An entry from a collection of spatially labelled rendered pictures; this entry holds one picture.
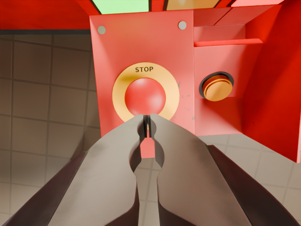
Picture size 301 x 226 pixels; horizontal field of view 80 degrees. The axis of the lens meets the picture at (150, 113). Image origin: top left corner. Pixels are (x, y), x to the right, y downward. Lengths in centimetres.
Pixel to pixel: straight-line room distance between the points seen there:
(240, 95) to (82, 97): 87
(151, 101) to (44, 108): 100
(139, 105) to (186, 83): 6
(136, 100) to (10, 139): 115
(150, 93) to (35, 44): 102
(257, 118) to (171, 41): 15
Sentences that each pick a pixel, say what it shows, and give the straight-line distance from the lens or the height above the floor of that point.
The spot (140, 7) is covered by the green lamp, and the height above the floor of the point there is 80.
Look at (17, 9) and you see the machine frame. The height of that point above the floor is 33.
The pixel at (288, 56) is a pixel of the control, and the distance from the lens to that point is 23.
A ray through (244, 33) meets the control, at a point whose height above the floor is 70.
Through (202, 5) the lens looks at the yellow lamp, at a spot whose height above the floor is 80.
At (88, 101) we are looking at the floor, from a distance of 104.
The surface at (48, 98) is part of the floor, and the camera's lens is 112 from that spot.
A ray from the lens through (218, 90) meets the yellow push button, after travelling 26.
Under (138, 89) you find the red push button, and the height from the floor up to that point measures 81.
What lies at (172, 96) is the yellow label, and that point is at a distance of 20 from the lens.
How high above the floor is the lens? 98
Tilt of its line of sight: 81 degrees down
